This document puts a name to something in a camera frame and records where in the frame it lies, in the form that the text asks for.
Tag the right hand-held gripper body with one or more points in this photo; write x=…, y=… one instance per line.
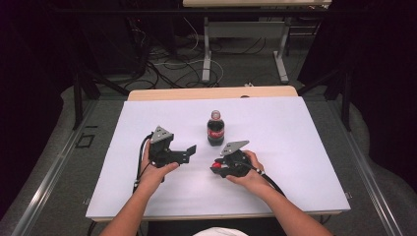
x=236, y=160

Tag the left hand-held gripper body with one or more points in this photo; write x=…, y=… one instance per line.
x=160, y=147

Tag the red bottle cap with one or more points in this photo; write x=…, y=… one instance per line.
x=216, y=165

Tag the cola bottle with red label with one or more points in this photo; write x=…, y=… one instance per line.
x=215, y=131

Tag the person's right hand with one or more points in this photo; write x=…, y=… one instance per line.
x=254, y=180

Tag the person's left hand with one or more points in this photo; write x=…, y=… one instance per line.
x=152, y=178

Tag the white table board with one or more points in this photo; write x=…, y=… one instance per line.
x=262, y=164

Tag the black metal stand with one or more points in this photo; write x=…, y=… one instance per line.
x=345, y=98
x=78, y=98

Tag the black equipment box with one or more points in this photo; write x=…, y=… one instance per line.
x=108, y=46

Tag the aluminium floor rail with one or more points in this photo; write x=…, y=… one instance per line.
x=49, y=177
x=367, y=170

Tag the white metal frame desk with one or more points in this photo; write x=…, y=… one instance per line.
x=242, y=29

